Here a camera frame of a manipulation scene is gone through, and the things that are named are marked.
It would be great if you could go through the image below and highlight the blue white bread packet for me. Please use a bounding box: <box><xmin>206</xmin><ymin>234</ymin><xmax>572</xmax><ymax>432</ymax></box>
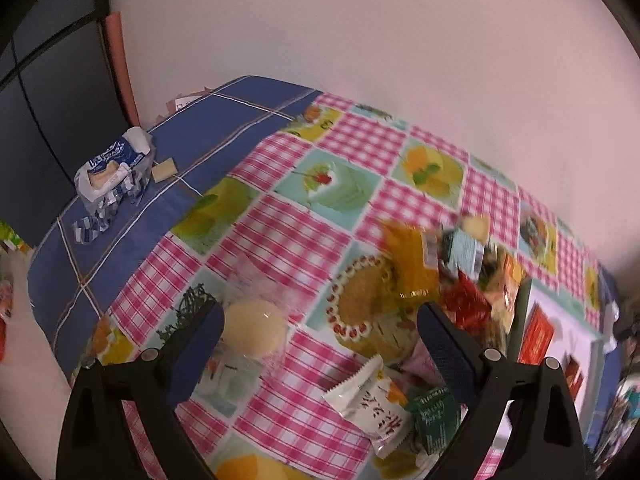
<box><xmin>72</xmin><ymin>126</ymin><xmax>156</xmax><ymax>247</ymax></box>

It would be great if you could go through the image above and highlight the small cream wrapped snack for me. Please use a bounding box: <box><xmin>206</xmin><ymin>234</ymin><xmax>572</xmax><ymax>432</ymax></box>
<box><xmin>151</xmin><ymin>158</ymin><xmax>179</xmax><ymax>183</ymax></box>

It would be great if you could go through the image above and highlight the flat red packet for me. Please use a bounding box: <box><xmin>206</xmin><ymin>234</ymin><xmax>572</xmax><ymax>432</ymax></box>
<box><xmin>517</xmin><ymin>304</ymin><xmax>557</xmax><ymax>367</ymax></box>

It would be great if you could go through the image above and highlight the white snack packet fruit print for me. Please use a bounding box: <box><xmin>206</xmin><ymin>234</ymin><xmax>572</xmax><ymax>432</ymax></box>
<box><xmin>322</xmin><ymin>354</ymin><xmax>418</xmax><ymax>459</ymax></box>

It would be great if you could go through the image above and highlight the white paper label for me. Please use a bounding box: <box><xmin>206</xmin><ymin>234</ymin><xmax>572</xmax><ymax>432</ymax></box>
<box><xmin>164</xmin><ymin>86</ymin><xmax>215</xmax><ymax>117</ymax></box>

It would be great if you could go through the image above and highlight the clear packet with round bun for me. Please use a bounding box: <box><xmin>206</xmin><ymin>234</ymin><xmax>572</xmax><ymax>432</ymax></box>
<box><xmin>215</xmin><ymin>255</ymin><xmax>296</xmax><ymax>391</ymax></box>

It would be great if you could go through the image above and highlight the grey green snack packet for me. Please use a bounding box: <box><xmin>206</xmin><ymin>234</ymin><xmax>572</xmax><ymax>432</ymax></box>
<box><xmin>442</xmin><ymin>227</ymin><xmax>486</xmax><ymax>276</ymax></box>

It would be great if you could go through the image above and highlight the green yellow box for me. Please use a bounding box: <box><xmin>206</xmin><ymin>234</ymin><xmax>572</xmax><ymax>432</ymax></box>
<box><xmin>0</xmin><ymin>222</ymin><xmax>31</xmax><ymax>253</ymax></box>

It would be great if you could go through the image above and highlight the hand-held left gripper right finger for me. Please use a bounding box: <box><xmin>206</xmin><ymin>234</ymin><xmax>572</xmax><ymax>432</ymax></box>
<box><xmin>416</xmin><ymin>301</ymin><xmax>587</xmax><ymax>480</ymax></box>

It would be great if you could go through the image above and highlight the pink checked tablecloth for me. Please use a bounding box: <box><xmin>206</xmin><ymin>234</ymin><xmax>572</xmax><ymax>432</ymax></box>
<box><xmin>75</xmin><ymin>91</ymin><xmax>608</xmax><ymax>480</ymax></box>

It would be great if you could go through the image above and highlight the pink snack packet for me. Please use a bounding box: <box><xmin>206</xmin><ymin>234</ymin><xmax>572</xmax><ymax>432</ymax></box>
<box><xmin>400</xmin><ymin>345</ymin><xmax>441</xmax><ymax>386</ymax></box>

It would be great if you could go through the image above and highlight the small red packet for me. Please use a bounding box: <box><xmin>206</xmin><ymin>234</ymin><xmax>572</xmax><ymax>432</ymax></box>
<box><xmin>564</xmin><ymin>354</ymin><xmax>585</xmax><ymax>403</ymax></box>

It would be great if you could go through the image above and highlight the orange yellow snack packet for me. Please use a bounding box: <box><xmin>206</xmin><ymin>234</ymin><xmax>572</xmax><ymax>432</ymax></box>
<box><xmin>380</xmin><ymin>220</ymin><xmax>443</xmax><ymax>301</ymax></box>

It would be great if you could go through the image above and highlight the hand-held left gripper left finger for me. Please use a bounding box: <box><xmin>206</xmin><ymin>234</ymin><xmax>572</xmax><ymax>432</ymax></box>
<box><xmin>56</xmin><ymin>299</ymin><xmax>226</xmax><ymax>480</ymax></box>

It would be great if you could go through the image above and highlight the white tray with teal rim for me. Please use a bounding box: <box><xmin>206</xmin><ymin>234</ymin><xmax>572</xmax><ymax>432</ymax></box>
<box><xmin>505</xmin><ymin>277</ymin><xmax>616</xmax><ymax>456</ymax></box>

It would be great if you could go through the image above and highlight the orange cracker packet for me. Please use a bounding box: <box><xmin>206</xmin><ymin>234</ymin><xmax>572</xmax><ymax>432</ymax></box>
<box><xmin>487</xmin><ymin>250</ymin><xmax>526</xmax><ymax>333</ymax></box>

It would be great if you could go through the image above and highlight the blue checked cloth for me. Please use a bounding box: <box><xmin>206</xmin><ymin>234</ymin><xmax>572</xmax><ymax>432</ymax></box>
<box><xmin>27</xmin><ymin>76</ymin><xmax>323</xmax><ymax>376</ymax></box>

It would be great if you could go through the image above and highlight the red snack packet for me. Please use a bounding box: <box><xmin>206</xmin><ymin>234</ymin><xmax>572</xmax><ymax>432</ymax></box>
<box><xmin>440</xmin><ymin>270</ymin><xmax>493</xmax><ymax>331</ymax></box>

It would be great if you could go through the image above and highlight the dark cabinet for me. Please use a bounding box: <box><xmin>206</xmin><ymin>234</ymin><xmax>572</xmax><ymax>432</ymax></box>
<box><xmin>0</xmin><ymin>0</ymin><xmax>132</xmax><ymax>251</ymax></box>

